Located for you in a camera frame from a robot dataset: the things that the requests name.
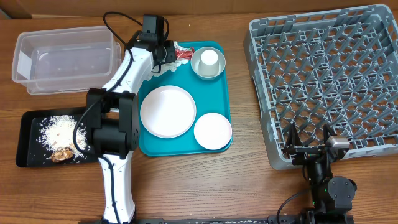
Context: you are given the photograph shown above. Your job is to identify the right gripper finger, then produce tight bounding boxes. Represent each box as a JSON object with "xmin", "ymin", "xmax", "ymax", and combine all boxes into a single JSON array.
[
  {"xmin": 285, "ymin": 122, "xmax": 302, "ymax": 148},
  {"xmin": 323, "ymin": 124, "xmax": 336, "ymax": 147}
]

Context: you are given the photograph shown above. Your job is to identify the white paper cup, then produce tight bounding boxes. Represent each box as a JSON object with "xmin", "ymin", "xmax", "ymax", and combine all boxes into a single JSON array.
[{"xmin": 198, "ymin": 49, "xmax": 218, "ymax": 77}]

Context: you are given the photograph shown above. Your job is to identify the clear plastic bin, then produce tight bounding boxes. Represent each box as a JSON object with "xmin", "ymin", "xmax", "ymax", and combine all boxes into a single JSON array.
[{"xmin": 12, "ymin": 26, "xmax": 121, "ymax": 95}]

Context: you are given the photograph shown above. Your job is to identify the pile of white rice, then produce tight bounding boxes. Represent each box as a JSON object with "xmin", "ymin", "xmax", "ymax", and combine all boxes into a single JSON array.
[{"xmin": 36, "ymin": 115, "xmax": 87, "ymax": 159}]

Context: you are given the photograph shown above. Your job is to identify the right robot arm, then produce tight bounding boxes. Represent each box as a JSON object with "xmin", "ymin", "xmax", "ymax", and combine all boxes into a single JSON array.
[{"xmin": 275, "ymin": 123, "xmax": 357, "ymax": 224}]

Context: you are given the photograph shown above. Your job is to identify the black tray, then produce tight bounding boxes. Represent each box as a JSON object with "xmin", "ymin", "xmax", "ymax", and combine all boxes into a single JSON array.
[{"xmin": 16, "ymin": 107, "xmax": 97, "ymax": 167}]

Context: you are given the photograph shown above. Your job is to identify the grey-green bowl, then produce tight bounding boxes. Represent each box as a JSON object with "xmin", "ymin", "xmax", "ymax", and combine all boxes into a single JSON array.
[{"xmin": 190, "ymin": 47, "xmax": 226, "ymax": 80}]

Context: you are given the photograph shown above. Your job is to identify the small pink-white bowl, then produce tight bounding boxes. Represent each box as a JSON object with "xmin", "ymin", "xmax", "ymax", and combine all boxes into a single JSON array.
[{"xmin": 193, "ymin": 113, "xmax": 233, "ymax": 150}]

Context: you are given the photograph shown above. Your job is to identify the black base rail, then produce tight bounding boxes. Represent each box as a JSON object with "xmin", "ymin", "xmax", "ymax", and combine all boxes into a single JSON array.
[{"xmin": 78, "ymin": 215, "xmax": 354, "ymax": 224}]

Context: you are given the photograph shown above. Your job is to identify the teal serving tray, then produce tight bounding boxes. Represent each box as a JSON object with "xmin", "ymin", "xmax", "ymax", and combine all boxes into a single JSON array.
[{"xmin": 138, "ymin": 40, "xmax": 234, "ymax": 157}]

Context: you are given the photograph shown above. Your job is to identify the large white plate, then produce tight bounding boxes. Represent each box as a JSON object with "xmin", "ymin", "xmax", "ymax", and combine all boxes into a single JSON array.
[{"xmin": 140, "ymin": 85, "xmax": 197, "ymax": 138}]

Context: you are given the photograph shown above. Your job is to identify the red snack wrapper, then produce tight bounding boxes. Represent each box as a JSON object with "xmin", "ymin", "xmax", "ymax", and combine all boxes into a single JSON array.
[{"xmin": 175, "ymin": 47, "xmax": 195, "ymax": 60}]

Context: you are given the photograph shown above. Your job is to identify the white napkin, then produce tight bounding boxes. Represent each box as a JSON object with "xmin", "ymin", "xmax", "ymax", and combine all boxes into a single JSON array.
[{"xmin": 145, "ymin": 41, "xmax": 190, "ymax": 81}]

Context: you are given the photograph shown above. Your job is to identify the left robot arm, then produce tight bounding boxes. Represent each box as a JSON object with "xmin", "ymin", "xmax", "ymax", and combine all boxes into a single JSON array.
[{"xmin": 81, "ymin": 14, "xmax": 177, "ymax": 223}]

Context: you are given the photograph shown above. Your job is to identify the brown walnut food scrap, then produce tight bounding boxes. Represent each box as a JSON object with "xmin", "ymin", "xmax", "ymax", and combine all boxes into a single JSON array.
[{"xmin": 50, "ymin": 147, "xmax": 75, "ymax": 163}]

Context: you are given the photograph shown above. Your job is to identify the grey dishwasher rack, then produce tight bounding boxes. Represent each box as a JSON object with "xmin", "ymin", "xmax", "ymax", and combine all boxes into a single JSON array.
[{"xmin": 243, "ymin": 4, "xmax": 397, "ymax": 170}]

